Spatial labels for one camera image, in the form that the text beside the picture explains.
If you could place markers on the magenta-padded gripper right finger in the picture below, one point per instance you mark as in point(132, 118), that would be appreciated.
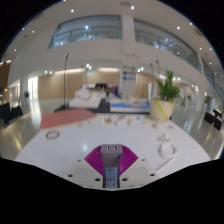
point(135, 170)

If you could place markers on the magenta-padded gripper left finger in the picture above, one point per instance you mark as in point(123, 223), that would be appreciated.
point(85, 171)

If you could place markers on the small grey-mauve charger block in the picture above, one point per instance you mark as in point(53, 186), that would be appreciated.
point(111, 152)

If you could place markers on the flat pink-red mat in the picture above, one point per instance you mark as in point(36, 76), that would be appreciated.
point(66, 118)

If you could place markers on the blue flat board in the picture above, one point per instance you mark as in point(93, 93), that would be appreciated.
point(130, 107)

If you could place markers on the potted plant in striped pot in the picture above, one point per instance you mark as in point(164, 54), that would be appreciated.
point(160, 110)

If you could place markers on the white architectural model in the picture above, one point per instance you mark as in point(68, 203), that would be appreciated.
point(85, 99)

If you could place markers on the purple-lit display screen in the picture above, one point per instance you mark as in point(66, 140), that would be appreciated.
point(111, 88)

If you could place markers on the tall black stand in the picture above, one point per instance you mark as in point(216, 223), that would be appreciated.
point(64, 83)

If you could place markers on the group of dark chairs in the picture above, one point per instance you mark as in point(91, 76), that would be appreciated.
point(9, 112)
point(213, 119)

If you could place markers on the direction sign with arrows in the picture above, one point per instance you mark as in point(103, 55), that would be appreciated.
point(129, 74)

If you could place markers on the small green floor plant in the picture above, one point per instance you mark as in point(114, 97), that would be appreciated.
point(26, 94)

